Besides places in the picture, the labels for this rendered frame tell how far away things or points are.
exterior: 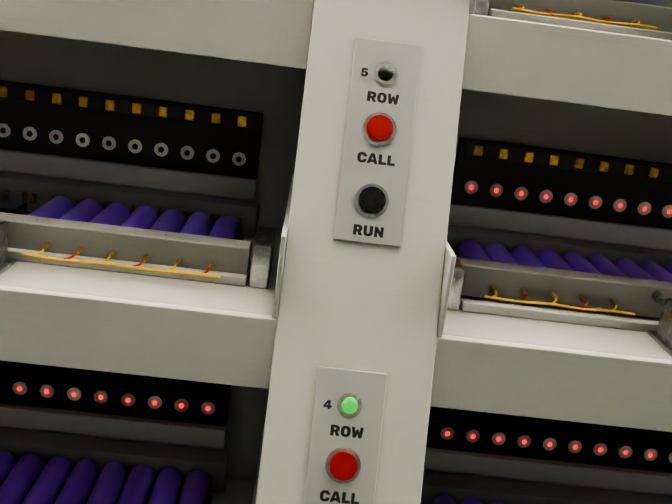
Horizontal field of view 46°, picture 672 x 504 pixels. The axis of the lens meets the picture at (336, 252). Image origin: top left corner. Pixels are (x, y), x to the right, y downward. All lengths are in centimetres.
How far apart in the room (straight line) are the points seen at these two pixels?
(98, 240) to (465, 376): 24
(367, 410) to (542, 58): 24
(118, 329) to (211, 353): 6
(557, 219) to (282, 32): 29
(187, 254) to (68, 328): 9
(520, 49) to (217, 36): 19
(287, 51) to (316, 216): 11
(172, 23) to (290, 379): 22
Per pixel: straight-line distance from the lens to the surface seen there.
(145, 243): 52
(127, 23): 52
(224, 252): 51
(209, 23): 51
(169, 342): 48
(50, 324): 49
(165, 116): 64
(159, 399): 64
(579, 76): 53
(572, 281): 56
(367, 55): 49
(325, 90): 48
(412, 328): 47
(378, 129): 47
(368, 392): 47
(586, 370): 50
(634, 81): 54
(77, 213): 58
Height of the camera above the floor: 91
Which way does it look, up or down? 5 degrees up
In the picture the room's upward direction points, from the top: 6 degrees clockwise
